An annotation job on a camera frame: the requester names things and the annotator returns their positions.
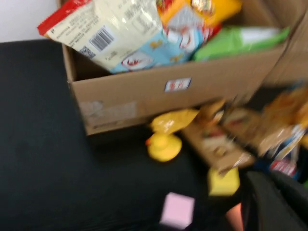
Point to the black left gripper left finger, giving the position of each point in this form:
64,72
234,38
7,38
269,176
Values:
264,207

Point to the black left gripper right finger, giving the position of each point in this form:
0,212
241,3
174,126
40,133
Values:
296,195

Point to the small yellow foil packet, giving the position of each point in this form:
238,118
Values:
173,120

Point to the red white shrimp cracker bag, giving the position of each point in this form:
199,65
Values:
120,24

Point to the black blue snack packet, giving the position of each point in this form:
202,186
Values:
281,166

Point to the small orange black snack packet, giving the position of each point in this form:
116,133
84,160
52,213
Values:
213,110

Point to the green snack bag white label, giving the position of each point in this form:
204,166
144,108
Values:
231,43

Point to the orange potato fries snack bag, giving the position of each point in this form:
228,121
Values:
166,10
223,10

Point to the green cucumber chips bag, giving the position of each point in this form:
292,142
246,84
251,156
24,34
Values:
306,184

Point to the orange foam cube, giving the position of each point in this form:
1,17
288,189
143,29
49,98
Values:
235,216

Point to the yellow foam cube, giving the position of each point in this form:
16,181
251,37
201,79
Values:
223,183

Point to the brown wafer bar wrapper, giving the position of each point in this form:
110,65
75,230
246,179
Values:
247,127
216,146

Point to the pink foam cube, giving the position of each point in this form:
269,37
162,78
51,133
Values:
178,210

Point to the yellow rubber duck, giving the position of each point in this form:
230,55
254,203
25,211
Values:
166,146

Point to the cardboard box with clear tape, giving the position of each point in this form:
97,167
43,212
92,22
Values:
296,60

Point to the cardboard box with F2 print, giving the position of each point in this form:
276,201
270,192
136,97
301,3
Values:
144,96

